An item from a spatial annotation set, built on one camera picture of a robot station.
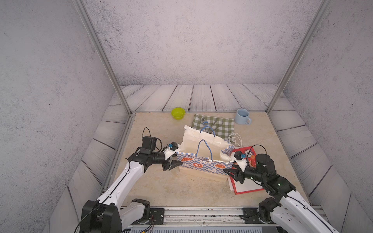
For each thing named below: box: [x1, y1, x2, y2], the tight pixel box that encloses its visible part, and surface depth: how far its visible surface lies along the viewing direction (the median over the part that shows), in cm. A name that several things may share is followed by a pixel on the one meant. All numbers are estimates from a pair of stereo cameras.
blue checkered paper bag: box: [176, 139, 236, 184], surface depth 76 cm
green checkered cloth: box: [191, 113, 235, 143], surface depth 113 cm
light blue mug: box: [234, 108, 252, 126], surface depth 113 cm
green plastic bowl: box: [170, 107, 187, 120], surface depth 121 cm
